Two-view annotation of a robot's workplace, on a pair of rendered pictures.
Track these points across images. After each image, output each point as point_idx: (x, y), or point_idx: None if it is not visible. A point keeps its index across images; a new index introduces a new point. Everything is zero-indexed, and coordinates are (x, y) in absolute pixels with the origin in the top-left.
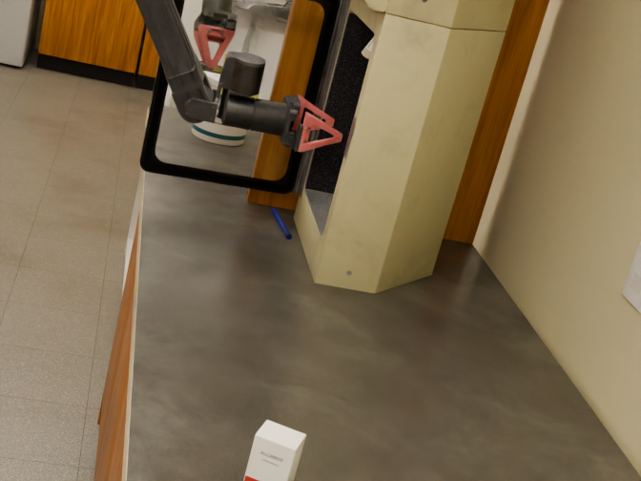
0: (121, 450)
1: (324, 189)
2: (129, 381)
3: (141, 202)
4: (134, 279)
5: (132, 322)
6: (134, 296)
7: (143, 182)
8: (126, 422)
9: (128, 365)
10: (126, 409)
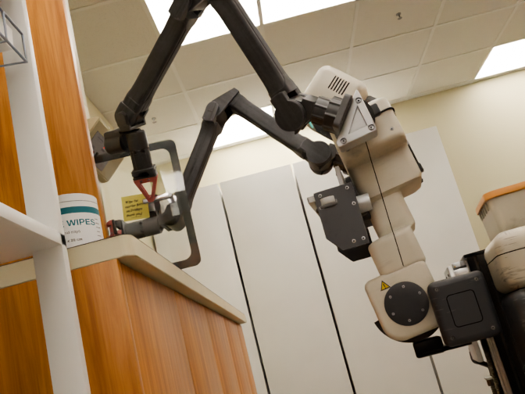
0: (230, 389)
1: None
2: (230, 309)
3: (200, 287)
4: (194, 392)
5: (208, 387)
6: (220, 302)
7: (194, 279)
8: (233, 312)
9: (218, 390)
10: (232, 313)
